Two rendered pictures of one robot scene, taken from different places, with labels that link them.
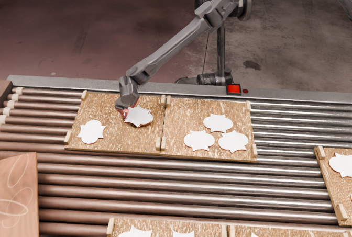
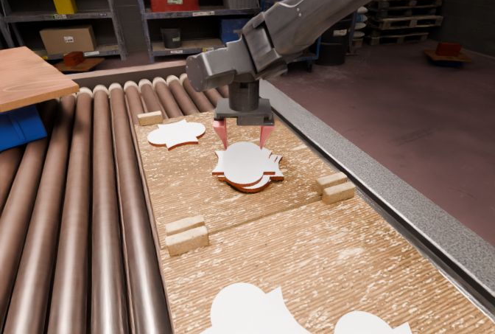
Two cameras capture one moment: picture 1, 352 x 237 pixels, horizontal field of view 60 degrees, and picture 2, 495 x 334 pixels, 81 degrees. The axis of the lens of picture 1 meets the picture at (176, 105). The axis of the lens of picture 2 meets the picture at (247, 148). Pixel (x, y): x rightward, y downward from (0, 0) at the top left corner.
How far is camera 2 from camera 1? 1.08 m
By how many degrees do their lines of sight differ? 51
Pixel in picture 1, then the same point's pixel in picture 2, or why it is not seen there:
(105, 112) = (231, 131)
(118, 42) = (464, 163)
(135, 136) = (195, 186)
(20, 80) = not seen: hidden behind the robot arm
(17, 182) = (12, 91)
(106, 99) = not seen: hidden behind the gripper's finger
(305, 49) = not seen: outside the picture
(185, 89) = (426, 217)
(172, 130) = (254, 243)
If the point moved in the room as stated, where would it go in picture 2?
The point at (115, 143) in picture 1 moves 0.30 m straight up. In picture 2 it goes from (163, 167) to (130, 4)
